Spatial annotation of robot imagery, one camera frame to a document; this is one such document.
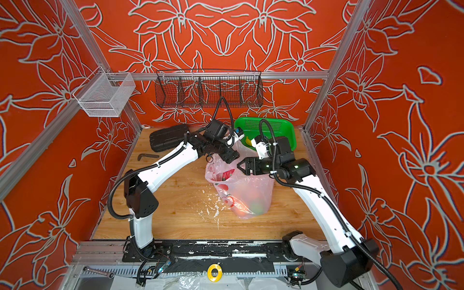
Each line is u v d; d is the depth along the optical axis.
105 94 0.92
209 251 0.74
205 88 1.01
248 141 0.67
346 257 0.37
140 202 0.47
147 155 1.06
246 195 0.78
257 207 0.79
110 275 0.68
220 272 0.68
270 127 0.54
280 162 0.53
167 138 1.07
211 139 0.61
